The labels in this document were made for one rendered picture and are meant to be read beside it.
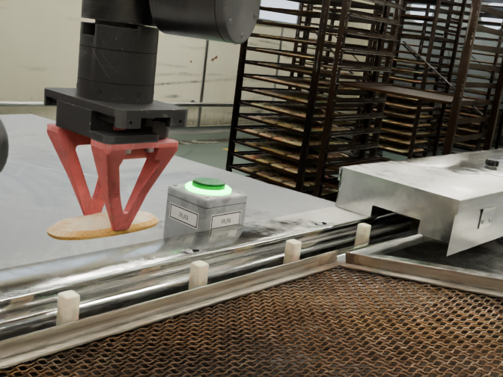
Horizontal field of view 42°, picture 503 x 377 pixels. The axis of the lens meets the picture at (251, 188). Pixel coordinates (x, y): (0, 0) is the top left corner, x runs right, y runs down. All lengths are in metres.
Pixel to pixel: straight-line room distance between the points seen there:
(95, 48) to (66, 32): 5.18
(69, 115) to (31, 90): 5.06
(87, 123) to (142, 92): 0.05
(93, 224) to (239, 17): 0.19
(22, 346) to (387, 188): 0.58
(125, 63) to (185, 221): 0.33
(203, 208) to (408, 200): 0.28
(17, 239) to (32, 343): 0.40
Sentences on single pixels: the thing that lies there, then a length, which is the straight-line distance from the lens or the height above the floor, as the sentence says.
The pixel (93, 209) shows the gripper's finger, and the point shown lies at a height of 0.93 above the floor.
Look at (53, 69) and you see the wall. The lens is 5.64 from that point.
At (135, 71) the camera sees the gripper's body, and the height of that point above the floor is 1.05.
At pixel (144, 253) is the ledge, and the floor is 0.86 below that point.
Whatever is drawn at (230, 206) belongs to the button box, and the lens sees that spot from 0.78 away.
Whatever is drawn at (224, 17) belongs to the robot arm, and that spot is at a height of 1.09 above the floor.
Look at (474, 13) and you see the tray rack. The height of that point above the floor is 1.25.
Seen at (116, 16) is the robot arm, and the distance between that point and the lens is 0.48.
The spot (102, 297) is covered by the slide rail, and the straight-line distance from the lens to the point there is 0.59.
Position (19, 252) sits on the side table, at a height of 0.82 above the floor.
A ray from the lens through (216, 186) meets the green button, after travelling 0.77.
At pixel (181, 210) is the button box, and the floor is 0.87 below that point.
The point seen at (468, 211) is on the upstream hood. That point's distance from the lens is 0.87.
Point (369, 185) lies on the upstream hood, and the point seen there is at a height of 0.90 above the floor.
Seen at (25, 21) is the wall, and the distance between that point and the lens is 5.49.
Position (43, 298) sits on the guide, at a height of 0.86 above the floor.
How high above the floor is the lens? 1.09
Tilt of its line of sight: 14 degrees down
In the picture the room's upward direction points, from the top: 7 degrees clockwise
